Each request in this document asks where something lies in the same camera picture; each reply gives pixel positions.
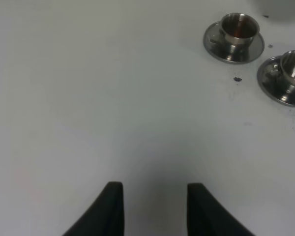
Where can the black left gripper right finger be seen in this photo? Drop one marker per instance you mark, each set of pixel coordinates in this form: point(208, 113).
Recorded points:
point(207, 217)

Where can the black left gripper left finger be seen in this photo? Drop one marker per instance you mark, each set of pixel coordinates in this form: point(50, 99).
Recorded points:
point(105, 217)

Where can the near stainless steel saucer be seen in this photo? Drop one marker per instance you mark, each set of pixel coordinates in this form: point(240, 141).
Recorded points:
point(271, 82)

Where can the stainless steel saucer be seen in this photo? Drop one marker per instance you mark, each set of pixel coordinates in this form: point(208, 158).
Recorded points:
point(212, 46)
point(271, 82)

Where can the far stainless steel saucer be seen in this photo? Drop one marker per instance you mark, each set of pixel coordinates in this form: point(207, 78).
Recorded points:
point(212, 46)

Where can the near stainless steel teacup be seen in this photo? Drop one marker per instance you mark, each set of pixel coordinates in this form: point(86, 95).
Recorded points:
point(281, 69)

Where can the stainless steel teacup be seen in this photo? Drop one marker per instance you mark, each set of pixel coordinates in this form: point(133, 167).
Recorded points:
point(237, 29)
point(281, 69)

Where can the far stainless steel teacup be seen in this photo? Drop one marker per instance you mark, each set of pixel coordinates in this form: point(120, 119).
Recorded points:
point(237, 29)

